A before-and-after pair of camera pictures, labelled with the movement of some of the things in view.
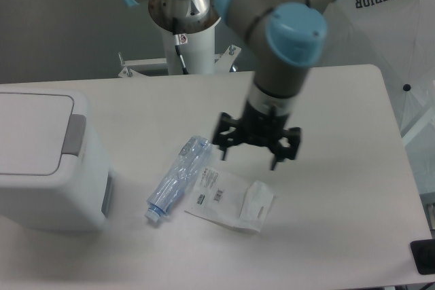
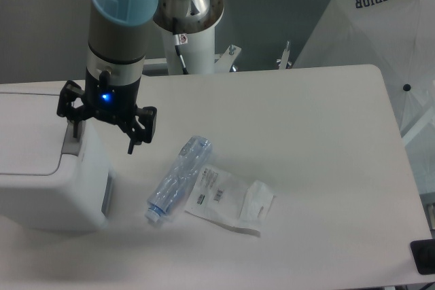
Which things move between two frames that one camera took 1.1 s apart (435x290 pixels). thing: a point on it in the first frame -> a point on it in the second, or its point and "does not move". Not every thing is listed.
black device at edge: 423,252 does not move
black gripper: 259,125 -> 107,101
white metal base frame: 227,65 does not move
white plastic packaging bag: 224,196 does not move
